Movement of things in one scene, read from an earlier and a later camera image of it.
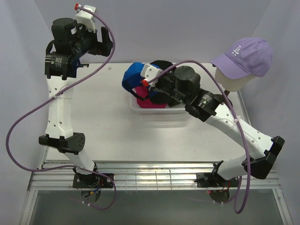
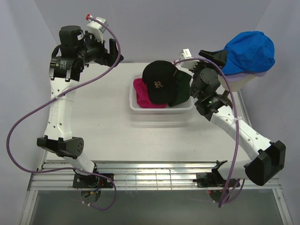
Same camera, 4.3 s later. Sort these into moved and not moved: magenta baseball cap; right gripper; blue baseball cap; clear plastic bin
Moved: blue baseball cap; right gripper
Not moved: magenta baseball cap; clear plastic bin
